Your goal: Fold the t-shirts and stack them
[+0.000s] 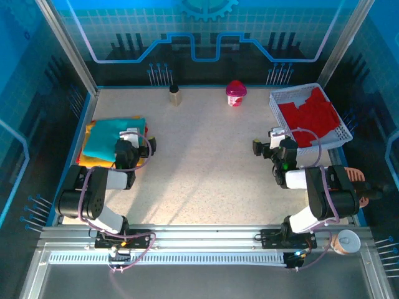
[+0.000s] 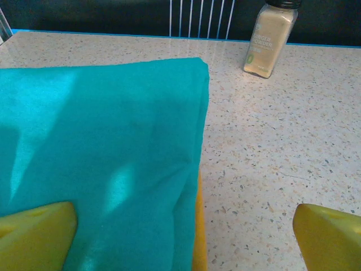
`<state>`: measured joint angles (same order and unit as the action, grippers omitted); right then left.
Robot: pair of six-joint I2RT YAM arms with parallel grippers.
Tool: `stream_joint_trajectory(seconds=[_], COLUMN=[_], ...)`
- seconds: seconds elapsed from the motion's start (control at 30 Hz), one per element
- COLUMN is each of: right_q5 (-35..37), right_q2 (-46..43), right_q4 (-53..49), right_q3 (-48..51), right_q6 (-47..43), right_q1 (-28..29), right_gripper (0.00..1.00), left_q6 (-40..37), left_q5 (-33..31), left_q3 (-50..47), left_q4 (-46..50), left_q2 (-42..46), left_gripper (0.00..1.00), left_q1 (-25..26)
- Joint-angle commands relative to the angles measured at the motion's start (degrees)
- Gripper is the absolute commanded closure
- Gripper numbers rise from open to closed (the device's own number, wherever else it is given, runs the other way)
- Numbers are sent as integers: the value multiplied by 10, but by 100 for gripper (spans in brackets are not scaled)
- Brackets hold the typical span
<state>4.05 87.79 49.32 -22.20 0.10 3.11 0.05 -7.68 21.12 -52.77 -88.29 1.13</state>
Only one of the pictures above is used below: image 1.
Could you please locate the large red t-shirt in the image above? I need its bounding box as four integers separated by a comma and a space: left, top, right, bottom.
277, 87, 340, 148

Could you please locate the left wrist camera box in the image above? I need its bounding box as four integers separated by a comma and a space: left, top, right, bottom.
118, 126, 140, 147

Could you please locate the round tape roll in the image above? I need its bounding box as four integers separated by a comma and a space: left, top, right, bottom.
330, 229, 362, 256

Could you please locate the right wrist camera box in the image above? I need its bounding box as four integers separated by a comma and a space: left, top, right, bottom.
268, 126, 287, 150

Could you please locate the aluminium corner post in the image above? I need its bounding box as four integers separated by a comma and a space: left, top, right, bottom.
314, 0, 375, 91
36, 0, 100, 96

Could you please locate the white slotted cable duct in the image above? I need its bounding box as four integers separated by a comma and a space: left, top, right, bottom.
49, 251, 287, 266

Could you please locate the pink lidded cup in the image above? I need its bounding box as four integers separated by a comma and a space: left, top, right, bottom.
225, 79, 248, 108

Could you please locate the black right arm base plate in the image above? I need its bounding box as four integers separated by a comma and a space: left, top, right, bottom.
260, 228, 318, 249

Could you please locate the folded teal t-shirt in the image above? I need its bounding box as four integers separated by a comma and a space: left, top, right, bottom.
82, 117, 147, 159

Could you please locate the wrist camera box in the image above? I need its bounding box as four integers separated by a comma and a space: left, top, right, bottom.
268, 126, 287, 150
118, 126, 140, 147

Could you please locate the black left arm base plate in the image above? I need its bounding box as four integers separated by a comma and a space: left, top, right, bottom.
94, 229, 150, 249

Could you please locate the terracotta utensil holder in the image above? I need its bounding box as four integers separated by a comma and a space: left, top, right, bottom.
338, 166, 368, 212

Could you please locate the spice jar with black lid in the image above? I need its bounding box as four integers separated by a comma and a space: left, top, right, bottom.
169, 84, 183, 107

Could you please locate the aluminium rail frame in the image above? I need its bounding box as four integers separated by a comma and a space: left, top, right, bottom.
18, 224, 395, 299

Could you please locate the stack of folded cloths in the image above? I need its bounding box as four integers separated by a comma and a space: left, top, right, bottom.
77, 115, 150, 169

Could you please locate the small black controller board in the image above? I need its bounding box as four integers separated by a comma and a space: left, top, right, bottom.
108, 245, 132, 262
284, 250, 309, 269

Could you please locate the white plastic basket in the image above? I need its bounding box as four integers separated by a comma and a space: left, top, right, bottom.
268, 82, 354, 156

